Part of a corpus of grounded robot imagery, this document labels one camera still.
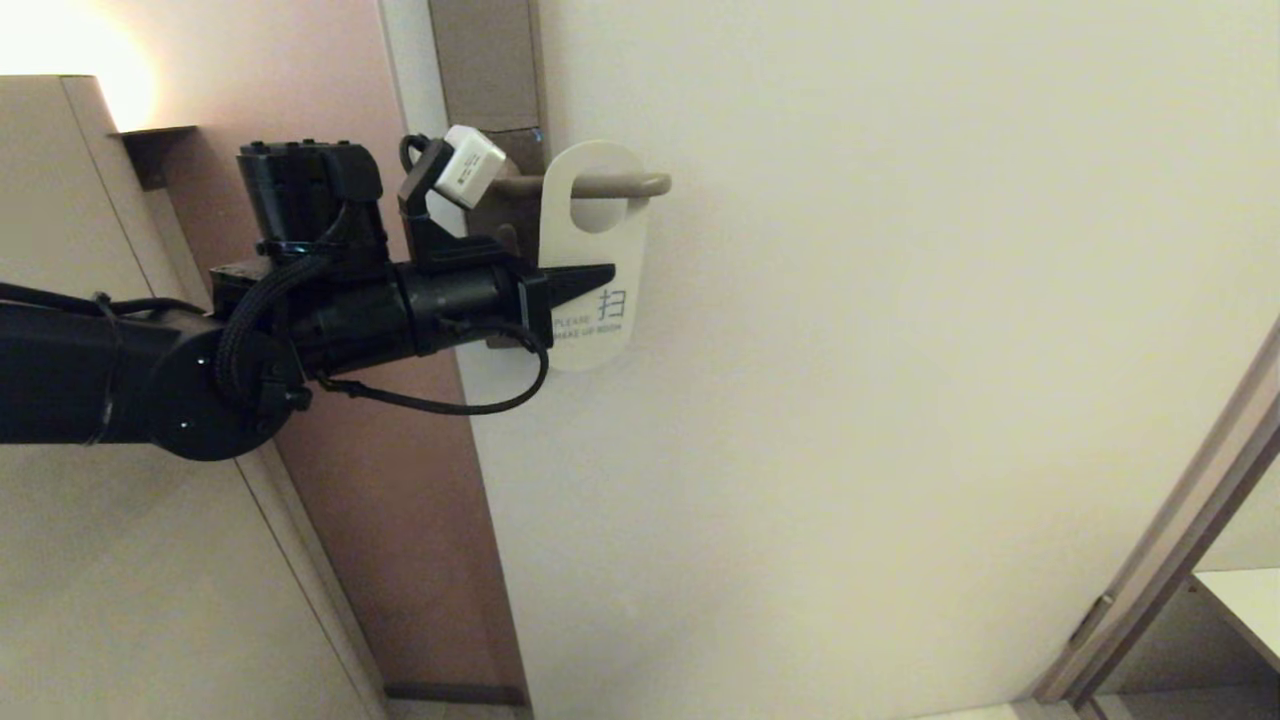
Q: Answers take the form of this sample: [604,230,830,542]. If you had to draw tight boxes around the white door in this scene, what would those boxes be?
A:
[385,0,1280,720]

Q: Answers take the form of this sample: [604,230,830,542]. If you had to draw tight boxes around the brown door lock plate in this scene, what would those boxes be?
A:
[430,0,549,351]

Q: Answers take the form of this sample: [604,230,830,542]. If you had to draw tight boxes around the black left camera bracket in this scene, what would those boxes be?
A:
[397,135,521,276]

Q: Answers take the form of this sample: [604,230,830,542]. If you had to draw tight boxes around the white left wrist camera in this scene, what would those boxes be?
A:
[432,124,508,211]

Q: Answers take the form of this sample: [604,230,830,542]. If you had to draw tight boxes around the brown closet door frame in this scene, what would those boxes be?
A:
[1035,315,1280,713]

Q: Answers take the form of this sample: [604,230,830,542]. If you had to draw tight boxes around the thin black left gripper cable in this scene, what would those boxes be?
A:
[315,320,550,416]

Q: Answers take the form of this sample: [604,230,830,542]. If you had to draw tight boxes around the brown frame hinge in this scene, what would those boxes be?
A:
[1068,595,1113,646]

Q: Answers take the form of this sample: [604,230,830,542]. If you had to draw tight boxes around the dark wall lamp bracket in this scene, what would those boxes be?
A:
[118,125,198,191]

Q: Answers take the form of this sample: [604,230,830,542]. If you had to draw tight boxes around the beige metal door handle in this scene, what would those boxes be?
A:
[490,172,672,198]

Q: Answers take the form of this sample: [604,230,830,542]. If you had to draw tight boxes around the blue do-not-disturb door sign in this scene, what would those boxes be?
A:
[538,140,649,373]

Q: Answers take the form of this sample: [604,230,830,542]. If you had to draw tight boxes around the dark baseboard strip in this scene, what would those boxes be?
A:
[385,683,528,708]

